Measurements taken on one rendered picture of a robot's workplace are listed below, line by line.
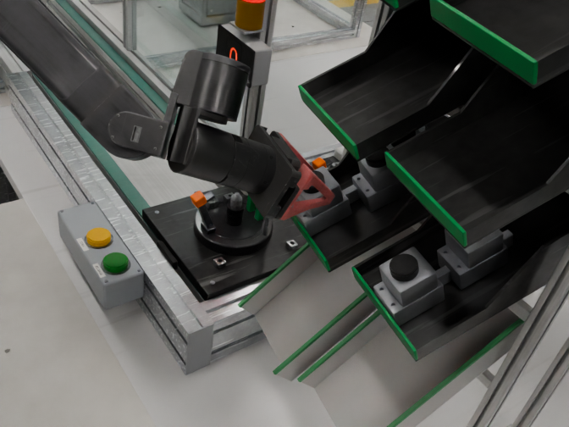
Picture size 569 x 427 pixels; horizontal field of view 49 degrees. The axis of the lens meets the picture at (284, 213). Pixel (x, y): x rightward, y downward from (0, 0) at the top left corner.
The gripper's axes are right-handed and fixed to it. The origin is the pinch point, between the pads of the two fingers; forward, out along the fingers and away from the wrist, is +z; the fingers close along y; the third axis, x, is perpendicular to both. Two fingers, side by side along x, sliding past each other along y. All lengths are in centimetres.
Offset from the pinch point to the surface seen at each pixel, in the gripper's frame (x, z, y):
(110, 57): 29, 10, 102
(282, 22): 8, 75, 140
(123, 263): 33.7, -5.3, 22.2
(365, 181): -3.0, 5.4, -0.9
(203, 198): 19.1, 2.8, 23.7
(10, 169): 49, -13, 69
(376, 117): -11.8, -2.2, -3.7
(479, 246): -7.4, 6.8, -18.2
